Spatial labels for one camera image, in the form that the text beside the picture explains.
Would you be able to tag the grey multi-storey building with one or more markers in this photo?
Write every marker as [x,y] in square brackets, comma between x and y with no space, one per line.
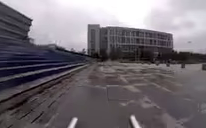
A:
[131,38]

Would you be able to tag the row of trees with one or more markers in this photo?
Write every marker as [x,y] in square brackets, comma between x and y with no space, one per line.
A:
[191,57]

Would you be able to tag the grey stepped building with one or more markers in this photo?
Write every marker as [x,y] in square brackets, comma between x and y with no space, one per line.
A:
[7,21]

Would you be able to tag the grey cobbled strip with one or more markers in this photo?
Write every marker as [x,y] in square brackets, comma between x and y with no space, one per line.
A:
[31,108]

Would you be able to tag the robot's own part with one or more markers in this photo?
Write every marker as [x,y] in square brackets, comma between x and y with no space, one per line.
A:
[134,122]
[72,123]

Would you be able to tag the grey paved plaza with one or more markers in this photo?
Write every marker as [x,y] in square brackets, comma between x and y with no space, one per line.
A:
[124,100]

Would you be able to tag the wide stone steps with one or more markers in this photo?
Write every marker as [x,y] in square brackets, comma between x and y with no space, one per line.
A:
[24,63]

